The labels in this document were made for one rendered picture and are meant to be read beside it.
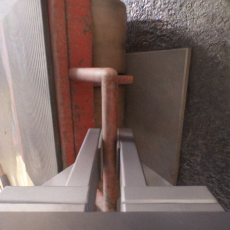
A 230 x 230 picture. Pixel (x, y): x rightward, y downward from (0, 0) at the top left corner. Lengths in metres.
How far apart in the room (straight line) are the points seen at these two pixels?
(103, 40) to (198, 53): 0.11
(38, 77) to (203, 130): 0.19
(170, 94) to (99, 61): 0.10
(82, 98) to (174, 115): 0.11
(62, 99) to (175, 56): 0.14
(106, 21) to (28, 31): 0.09
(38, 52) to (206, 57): 0.17
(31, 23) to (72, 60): 0.06
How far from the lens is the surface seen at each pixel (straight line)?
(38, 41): 0.19
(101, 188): 0.28
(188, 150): 0.24
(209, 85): 0.21
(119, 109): 0.24
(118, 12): 0.23
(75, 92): 0.17
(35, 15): 0.19
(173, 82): 0.22
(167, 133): 0.23
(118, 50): 0.23
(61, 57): 0.17
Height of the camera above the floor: 0.20
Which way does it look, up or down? 39 degrees down
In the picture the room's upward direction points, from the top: 103 degrees counter-clockwise
